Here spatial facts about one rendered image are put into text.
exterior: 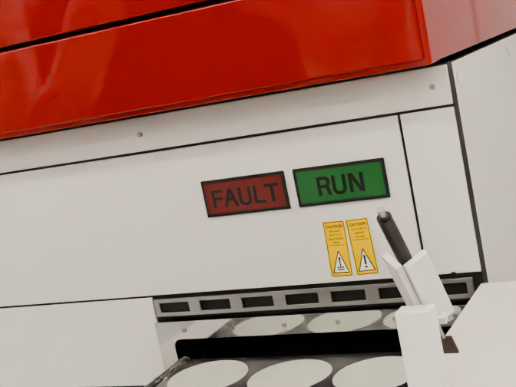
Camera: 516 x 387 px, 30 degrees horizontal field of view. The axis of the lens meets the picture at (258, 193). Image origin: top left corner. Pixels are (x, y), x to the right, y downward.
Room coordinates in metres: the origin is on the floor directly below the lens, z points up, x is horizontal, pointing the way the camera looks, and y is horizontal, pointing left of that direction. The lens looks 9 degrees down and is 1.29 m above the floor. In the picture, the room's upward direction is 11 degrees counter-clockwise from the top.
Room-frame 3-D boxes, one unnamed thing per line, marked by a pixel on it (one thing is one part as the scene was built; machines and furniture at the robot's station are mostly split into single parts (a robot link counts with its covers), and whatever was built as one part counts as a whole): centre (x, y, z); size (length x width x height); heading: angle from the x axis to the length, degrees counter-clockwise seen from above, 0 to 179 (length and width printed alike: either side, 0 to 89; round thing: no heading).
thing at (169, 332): (1.17, -0.03, 0.89); 0.44 x 0.02 x 0.10; 63
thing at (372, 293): (1.18, -0.03, 0.96); 0.44 x 0.01 x 0.02; 63
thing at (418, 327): (0.77, -0.11, 1.03); 0.06 x 0.04 x 0.13; 153
